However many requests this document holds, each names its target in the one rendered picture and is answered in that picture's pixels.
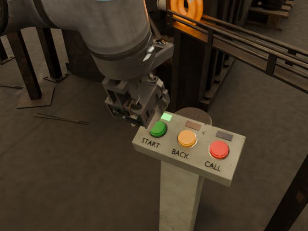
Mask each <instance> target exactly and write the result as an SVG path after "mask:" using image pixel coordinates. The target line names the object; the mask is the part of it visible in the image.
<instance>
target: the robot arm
mask: <svg viewBox="0 0 308 231"><path fill-rule="evenodd" d="M28 27H38V28H54V29H64V30H77V31H79V32H80V34H81V36H82V38H83V40H84V42H85V44H86V46H87V47H88V49H89V52H90V54H91V56H92V57H93V59H94V61H95V63H96V65H97V67H98V69H99V71H100V72H101V73H102V74H103V75H104V76H106V77H105V79H104V80H103V82H102V85H103V87H104V89H105V90H106V92H107V94H108V97H107V99H106V101H105V104H106V105H107V107H108V109H109V111H110V112H111V114H112V116H113V117H114V118H115V116H116V115H118V117H119V118H120V119H123V120H125V121H126V122H129V123H131V126H133V127H134V126H136V125H137V126H143V127H145V129H147V131H148V132H150V131H151V130H152V128H153V127H154V125H155V124H156V122H158V121H159V120H160V119H161V117H162V115H163V113H164V111H165V110H166V108H167V107H168V105H169V103H170V97H169V95H168V90H166V89H165V87H164V85H163V82H162V81H161V80H160V79H159V78H158V77H157V76H154V75H153V72H152V70H153V69H154V68H156V67H157V66H159V65H160V64H161V63H163V62H164V61H166V60H167V59H169V58H170V57H171V56H173V51H174V44H172V43H168V42H165V41H163V40H156V39H153V37H152V33H151V29H150V24H149V18H148V14H147V9H146V5H145V0H0V37H1V36H4V35H7V34H10V33H13V32H15V31H18V30H21V29H24V28H28ZM110 105H112V106H113V108H114V111H112V109H111V107H110Z"/></svg>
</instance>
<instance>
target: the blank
mask: <svg viewBox="0 0 308 231"><path fill-rule="evenodd" d="M187 2H188V12H186V11H185V8H184V0H170V6H171V10H173V11H175V12H178V13H180V14H183V15H185V16H187V17H190V18H193V19H195V20H198V21H200V19H201V17H202V13H203V0H187ZM173 16H174V17H177V18H179V19H181V20H184V21H186V22H188V23H190V24H193V25H196V24H195V23H193V22H191V21H188V20H186V19H183V18H181V17H179V16H176V15H174V14H173ZM176 22H177V21H176ZM177 23H178V24H179V25H180V26H182V27H184V28H188V27H189V26H186V25H184V24H182V23H180V22H177Z"/></svg>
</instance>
